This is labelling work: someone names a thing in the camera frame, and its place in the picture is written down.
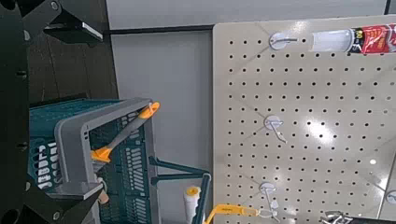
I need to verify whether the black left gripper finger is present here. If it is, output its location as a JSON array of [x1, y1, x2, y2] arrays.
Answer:
[[18, 0, 104, 48], [18, 174, 105, 224]]

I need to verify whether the black wrench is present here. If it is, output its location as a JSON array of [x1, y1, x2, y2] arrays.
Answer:
[[320, 210, 396, 224]]

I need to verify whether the teal crate with grey rim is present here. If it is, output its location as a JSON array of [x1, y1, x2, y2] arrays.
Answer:
[[29, 97, 160, 224]]

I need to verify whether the grey partition panel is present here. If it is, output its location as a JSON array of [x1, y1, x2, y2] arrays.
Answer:
[[106, 0, 387, 31]]

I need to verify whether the beige pegboard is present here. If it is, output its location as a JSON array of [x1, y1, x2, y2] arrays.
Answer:
[[212, 13, 396, 224]]

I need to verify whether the red white sealant tube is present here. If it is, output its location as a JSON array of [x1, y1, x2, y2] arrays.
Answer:
[[309, 23, 396, 54]]

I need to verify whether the wooden handle tool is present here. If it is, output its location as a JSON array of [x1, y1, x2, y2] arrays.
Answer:
[[97, 176, 110, 204]]

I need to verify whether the yellow-handled scraper tool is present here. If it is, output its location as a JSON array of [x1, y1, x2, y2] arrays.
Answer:
[[91, 101, 162, 164]]

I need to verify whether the paint roller yellow handle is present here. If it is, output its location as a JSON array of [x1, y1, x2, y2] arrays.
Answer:
[[183, 186, 261, 224]]

